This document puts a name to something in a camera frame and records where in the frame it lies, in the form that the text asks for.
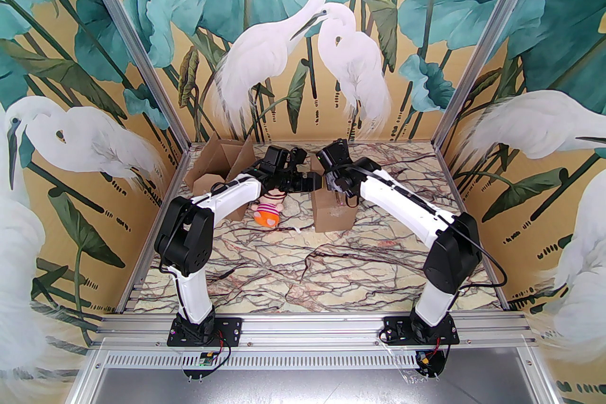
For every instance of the perforated metal strip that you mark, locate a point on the perforated metal strip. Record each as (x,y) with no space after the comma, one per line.
(307,359)

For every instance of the aluminium frame post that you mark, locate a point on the aluminium frame post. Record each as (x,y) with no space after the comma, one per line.
(137,47)
(481,47)

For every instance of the aluminium table side rail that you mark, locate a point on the aluminium table side rail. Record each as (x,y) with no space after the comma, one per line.
(130,298)
(453,186)

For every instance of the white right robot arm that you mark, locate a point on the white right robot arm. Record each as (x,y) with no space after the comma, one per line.
(402,203)

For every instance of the black bracket with yellow connector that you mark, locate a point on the black bracket with yellow connector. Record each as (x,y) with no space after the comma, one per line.
(428,362)

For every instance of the small green circuit board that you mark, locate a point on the small green circuit board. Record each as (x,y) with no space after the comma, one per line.
(206,359)

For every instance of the brown cardboard express box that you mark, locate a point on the brown cardboard express box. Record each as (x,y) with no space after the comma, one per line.
(208,184)
(331,219)

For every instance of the clear tape scrap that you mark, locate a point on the clear tape scrap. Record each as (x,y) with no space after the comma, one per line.
(298,229)

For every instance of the plush pig toy striped shirt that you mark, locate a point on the plush pig toy striped shirt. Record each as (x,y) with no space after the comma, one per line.
(267,217)

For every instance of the grey metal panel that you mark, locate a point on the grey metal panel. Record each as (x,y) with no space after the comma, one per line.
(307,388)

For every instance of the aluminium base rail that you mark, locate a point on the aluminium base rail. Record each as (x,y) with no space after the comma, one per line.
(307,328)

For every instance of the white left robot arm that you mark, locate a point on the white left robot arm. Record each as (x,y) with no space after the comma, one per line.
(227,198)

